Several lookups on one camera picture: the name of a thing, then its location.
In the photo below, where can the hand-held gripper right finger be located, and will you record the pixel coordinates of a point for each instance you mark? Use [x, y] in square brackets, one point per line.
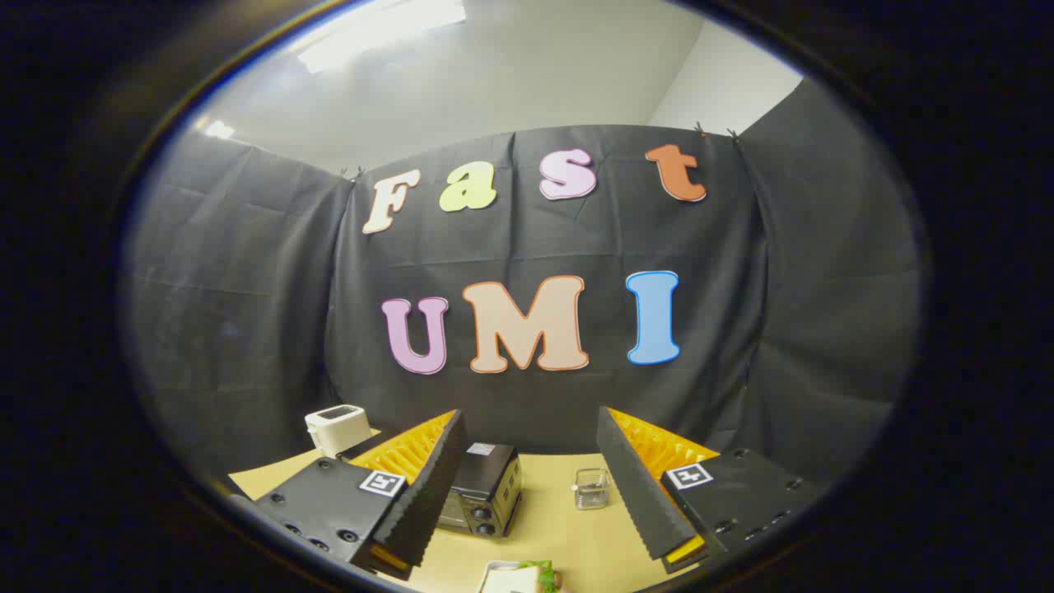
[638, 494]

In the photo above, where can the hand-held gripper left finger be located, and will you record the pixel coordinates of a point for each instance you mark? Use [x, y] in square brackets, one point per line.
[428, 494]

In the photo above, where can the black toaster oven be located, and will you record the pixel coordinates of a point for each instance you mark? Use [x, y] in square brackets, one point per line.
[486, 482]

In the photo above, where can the lettuce sandwich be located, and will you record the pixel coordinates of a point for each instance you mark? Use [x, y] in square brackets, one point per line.
[543, 576]

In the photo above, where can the white bread toaster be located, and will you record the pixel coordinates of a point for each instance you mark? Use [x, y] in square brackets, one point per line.
[338, 428]

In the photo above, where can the black backdrop cloth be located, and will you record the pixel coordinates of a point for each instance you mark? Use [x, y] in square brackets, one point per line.
[247, 313]

